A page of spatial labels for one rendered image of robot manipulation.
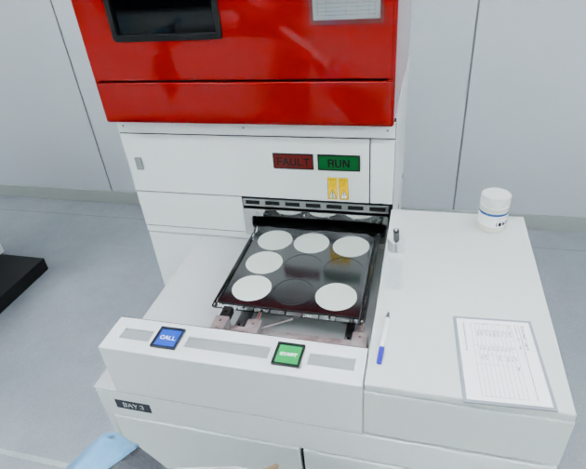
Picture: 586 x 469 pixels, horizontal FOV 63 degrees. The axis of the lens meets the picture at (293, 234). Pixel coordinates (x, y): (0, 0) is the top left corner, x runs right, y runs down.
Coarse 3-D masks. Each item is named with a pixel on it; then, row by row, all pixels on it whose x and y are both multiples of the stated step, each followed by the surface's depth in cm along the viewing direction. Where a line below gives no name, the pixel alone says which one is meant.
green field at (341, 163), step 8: (320, 160) 133; (328, 160) 132; (336, 160) 132; (344, 160) 131; (352, 160) 130; (320, 168) 134; (328, 168) 134; (336, 168) 133; (344, 168) 132; (352, 168) 132
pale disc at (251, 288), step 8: (240, 280) 124; (248, 280) 124; (256, 280) 124; (264, 280) 124; (232, 288) 122; (240, 288) 121; (248, 288) 121; (256, 288) 121; (264, 288) 121; (240, 296) 119; (248, 296) 119; (256, 296) 119; (264, 296) 118
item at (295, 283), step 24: (336, 240) 136; (240, 264) 130; (288, 264) 128; (312, 264) 128; (336, 264) 127; (360, 264) 126; (288, 288) 120; (312, 288) 119; (360, 288) 118; (312, 312) 112; (336, 312) 112
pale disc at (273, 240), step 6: (264, 234) 141; (270, 234) 141; (276, 234) 141; (282, 234) 141; (288, 234) 140; (258, 240) 139; (264, 240) 139; (270, 240) 139; (276, 240) 138; (282, 240) 138; (288, 240) 138; (264, 246) 137; (270, 246) 136; (276, 246) 136; (282, 246) 136
